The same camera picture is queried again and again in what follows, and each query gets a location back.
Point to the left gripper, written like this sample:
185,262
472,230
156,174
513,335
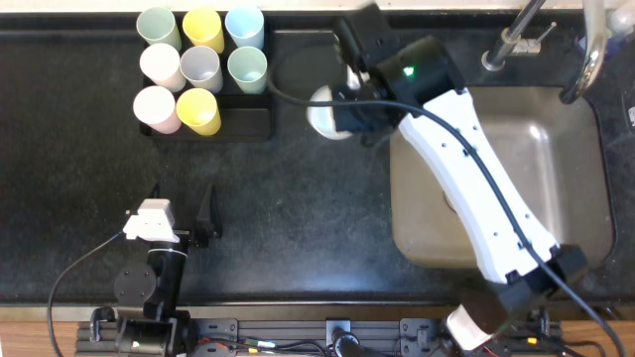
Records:
201,241

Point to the yellow cup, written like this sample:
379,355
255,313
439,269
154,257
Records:
197,109
201,25

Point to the pink cup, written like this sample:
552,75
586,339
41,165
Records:
154,106

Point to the white cup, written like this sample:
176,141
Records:
159,62
320,121

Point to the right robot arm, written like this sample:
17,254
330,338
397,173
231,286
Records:
471,173

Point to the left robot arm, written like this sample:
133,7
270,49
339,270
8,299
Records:
166,277

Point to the black tray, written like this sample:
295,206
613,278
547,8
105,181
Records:
245,121

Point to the grey cup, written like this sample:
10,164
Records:
200,64

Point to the green cup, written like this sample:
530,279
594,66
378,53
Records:
246,64
156,25

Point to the blue cup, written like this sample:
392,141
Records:
243,25

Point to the steel tap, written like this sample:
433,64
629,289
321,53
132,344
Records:
498,52

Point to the steel sink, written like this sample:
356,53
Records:
570,173

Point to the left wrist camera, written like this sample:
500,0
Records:
151,220

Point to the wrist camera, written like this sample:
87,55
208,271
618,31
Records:
151,220
356,79

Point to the mounting rail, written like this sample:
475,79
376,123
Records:
288,332

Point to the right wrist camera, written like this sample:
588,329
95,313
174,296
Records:
356,79

